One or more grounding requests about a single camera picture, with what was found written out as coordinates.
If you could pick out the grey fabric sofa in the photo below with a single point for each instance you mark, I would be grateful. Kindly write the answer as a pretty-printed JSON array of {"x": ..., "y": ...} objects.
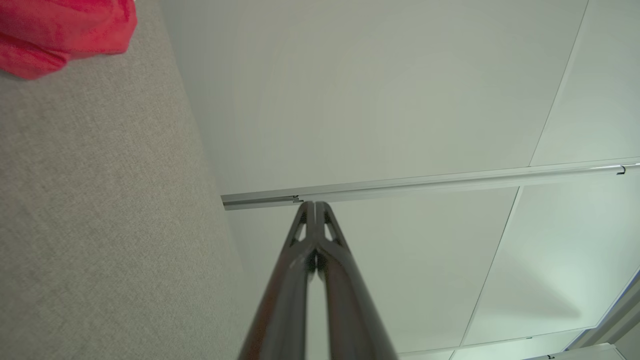
[{"x": 100, "y": 210}]

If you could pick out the grey partition post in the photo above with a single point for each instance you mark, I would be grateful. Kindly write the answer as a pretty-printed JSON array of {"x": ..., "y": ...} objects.
[{"x": 430, "y": 182}]

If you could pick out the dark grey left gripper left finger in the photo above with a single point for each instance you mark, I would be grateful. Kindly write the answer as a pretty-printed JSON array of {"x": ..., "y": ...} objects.
[{"x": 280, "y": 310}]

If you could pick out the red shorts white stripe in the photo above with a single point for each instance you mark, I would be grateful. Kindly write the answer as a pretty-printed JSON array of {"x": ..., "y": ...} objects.
[{"x": 65, "y": 30}]

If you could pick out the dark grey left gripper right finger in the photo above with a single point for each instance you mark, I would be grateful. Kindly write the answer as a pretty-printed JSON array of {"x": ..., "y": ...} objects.
[{"x": 350, "y": 310}]

